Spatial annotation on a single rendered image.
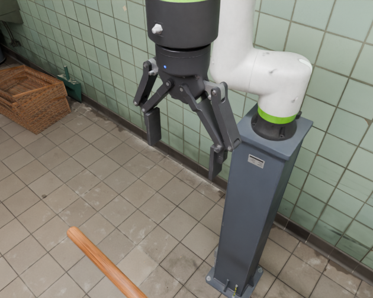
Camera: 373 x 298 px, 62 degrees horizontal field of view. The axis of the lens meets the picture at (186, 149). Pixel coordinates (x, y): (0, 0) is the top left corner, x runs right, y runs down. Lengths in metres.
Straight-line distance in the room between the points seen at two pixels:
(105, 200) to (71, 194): 0.27
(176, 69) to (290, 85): 0.55
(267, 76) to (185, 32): 0.56
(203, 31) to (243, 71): 0.54
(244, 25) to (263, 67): 0.13
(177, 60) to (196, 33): 0.04
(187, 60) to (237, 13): 0.46
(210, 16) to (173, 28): 0.05
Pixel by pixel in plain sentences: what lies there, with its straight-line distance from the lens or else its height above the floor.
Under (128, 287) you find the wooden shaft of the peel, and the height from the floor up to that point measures 1.20.
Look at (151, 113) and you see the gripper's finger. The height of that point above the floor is 1.55.
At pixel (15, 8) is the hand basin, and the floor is 0.74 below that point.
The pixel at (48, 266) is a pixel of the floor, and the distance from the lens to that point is 2.24.
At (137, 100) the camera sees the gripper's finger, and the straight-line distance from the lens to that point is 0.54.
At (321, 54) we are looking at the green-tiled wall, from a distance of 1.50.
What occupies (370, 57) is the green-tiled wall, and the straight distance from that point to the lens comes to 1.44.
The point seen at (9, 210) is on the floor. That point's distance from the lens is 2.60.
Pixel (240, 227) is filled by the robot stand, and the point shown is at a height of 0.68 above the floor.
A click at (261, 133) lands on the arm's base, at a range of 1.03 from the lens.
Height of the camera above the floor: 1.88
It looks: 45 degrees down
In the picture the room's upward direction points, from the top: straight up
